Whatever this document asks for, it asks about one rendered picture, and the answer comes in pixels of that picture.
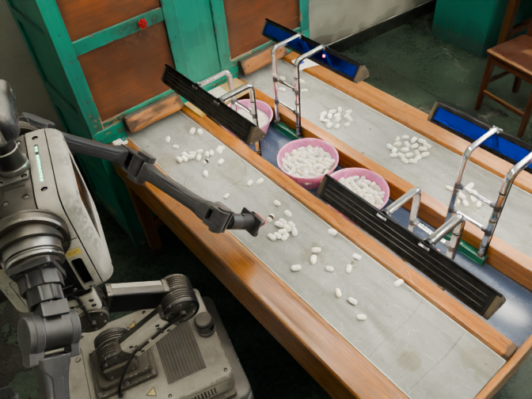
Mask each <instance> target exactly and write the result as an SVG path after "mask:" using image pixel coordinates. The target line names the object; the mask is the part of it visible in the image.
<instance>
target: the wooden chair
mask: <svg viewBox="0 0 532 399"><path fill-rule="evenodd" d="M486 53H487V54H488V55H489V56H488V61H487V64H486V67H485V70H484V76H483V79H482V82H481V87H480V91H479V93H478V97H477V102H476V105H475V110H477V111H478V110H480V107H481V103H482V101H483V98H484V95H485V96H487V97H489V98H491V99H492V100H494V101H495V102H497V103H498V104H500V105H502V106H504V107H505V108H507V109H509V110H510V111H512V112H513V113H515V114H517V115H518V116H521V117H522V122H521V125H520V128H519V132H518V134H517V137H519V138H522V136H523V134H524V131H525V130H526V126H527V124H528V122H529V119H530V116H531V114H532V90H531V92H530V96H529V100H528V102H527V105H526V109H525V112H522V111H520V110H519V109H517V108H516V107H514V106H512V105H511V104H508V103H507V102H506V101H503V100H502V99H500V98H498V97H497V96H495V95H494V94H492V93H490V92H489V91H487V90H486V89H487V87H488V84H489V83H490V82H493V81H495V80H497V79H499V78H502V77H504V76H506V75H508V74H513V75H515V82H514V85H513V89H512V92H514V93H517V92H518V91H519V88H520V85H521V82H522V80H524V81H525V82H528V83H530V84H531V85H532V20H531V23H530V27H529V28H528V31H527V34H526V35H521V36H518V37H516V38H514V39H512V40H509V41H507V42H504V43H502V44H499V45H496V46H495V47H491V48H489V49H488V50H487V52H486ZM495 65H497V66H498V67H500V68H502V69H504V70H506V71H504V72H502V73H500V74H497V75H495V76H493V77H491V75H492V72H493V69H494V66H495Z"/></svg>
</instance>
